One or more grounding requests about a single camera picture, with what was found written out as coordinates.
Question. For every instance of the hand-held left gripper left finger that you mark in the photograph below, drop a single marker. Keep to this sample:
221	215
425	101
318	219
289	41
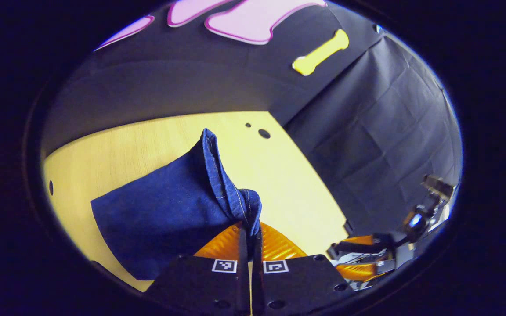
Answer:
200	285

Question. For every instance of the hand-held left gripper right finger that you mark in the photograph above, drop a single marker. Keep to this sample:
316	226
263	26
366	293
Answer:
301	285

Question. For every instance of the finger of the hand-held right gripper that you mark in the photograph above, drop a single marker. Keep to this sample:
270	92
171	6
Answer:
358	248
358	272

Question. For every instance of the blue denim jeans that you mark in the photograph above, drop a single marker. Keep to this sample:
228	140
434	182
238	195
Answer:
169	206

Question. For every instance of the black backdrop cloth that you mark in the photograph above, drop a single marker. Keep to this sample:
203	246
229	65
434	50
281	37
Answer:
191	83

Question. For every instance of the small dark table bracket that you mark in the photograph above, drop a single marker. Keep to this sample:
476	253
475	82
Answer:
348	227

